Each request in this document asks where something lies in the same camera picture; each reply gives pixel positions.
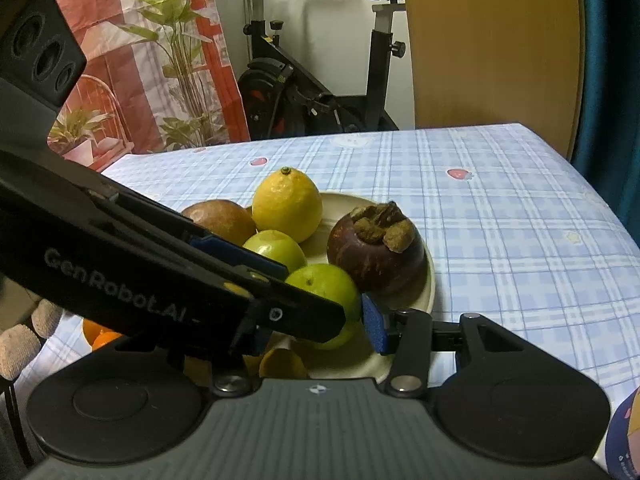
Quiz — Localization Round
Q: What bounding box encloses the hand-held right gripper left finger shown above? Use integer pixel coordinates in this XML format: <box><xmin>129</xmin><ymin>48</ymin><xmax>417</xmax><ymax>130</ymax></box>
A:
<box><xmin>115</xmin><ymin>327</ymin><xmax>268</xmax><ymax>397</ymax></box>

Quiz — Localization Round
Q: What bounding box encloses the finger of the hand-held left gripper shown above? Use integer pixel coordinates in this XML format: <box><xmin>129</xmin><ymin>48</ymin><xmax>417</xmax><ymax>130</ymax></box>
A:
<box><xmin>90</xmin><ymin>185</ymin><xmax>290</xmax><ymax>283</ymax></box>
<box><xmin>220</xmin><ymin>266</ymin><xmax>347</xmax><ymax>345</ymax></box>

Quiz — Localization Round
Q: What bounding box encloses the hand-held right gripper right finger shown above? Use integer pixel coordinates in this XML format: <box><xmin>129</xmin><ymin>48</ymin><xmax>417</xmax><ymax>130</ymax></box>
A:
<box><xmin>361</xmin><ymin>294</ymin><xmax>576</xmax><ymax>400</ymax></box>

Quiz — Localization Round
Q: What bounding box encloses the round yellow orange fruit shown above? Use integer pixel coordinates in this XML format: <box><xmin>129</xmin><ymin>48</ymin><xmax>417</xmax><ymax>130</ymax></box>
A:
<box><xmin>259</xmin><ymin>347</ymin><xmax>309</xmax><ymax>380</ymax></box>

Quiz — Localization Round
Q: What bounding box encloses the green lime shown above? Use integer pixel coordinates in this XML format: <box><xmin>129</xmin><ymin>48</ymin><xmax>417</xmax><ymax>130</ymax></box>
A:
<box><xmin>243</xmin><ymin>230</ymin><xmax>308</xmax><ymax>273</ymax></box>
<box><xmin>285</xmin><ymin>263</ymin><xmax>363</xmax><ymax>352</ymax></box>

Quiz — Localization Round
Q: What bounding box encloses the brown passion fruit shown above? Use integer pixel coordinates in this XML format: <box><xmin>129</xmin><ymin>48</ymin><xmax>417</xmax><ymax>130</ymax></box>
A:
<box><xmin>181</xmin><ymin>200</ymin><xmax>257</xmax><ymax>247</ymax></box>

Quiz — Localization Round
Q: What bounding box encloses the cream round plate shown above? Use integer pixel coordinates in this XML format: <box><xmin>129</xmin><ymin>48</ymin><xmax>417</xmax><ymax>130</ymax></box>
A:
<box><xmin>245</xmin><ymin>191</ymin><xmax>436</xmax><ymax>380</ymax></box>

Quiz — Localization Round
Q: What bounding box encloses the dark purple mangosteen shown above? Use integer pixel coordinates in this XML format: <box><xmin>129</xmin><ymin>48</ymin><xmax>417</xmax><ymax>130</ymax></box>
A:
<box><xmin>327</xmin><ymin>201</ymin><xmax>427</xmax><ymax>295</ymax></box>

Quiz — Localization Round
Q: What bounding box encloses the yellow lemon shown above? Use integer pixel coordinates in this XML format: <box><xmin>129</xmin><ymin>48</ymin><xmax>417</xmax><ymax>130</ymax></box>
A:
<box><xmin>251</xmin><ymin>166</ymin><xmax>324</xmax><ymax>244</ymax></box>

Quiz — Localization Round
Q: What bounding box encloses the person's left hand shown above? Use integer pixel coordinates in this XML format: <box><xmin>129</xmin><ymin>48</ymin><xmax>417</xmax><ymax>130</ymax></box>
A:
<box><xmin>0</xmin><ymin>299</ymin><xmax>63</xmax><ymax>381</ymax></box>

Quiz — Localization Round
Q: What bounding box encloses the blue checkered tablecloth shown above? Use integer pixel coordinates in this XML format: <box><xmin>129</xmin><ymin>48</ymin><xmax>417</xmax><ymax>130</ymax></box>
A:
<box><xmin>15</xmin><ymin>122</ymin><xmax>640</xmax><ymax>411</ymax></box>

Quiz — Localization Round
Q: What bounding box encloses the black exercise bike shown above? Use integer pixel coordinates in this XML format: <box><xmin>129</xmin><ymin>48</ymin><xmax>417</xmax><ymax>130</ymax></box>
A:
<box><xmin>207</xmin><ymin>0</ymin><xmax>408</xmax><ymax>141</ymax></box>

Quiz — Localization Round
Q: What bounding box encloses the printed backdrop cloth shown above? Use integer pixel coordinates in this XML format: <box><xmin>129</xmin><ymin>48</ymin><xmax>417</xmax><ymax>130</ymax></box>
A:
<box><xmin>27</xmin><ymin>0</ymin><xmax>251</xmax><ymax>173</ymax></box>

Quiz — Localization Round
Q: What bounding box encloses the printed drink bottle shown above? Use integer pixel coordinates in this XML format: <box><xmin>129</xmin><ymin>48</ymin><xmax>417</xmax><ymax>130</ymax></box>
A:
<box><xmin>604</xmin><ymin>387</ymin><xmax>640</xmax><ymax>480</ymax></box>

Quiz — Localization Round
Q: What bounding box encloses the wooden board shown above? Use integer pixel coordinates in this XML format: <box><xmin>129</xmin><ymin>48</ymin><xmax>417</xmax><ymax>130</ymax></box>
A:
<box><xmin>398</xmin><ymin>0</ymin><xmax>586</xmax><ymax>158</ymax></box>

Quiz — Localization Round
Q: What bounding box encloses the blue curtain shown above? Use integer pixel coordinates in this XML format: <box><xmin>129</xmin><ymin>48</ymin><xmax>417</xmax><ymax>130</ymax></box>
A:
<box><xmin>572</xmin><ymin>0</ymin><xmax>640</xmax><ymax>251</ymax></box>

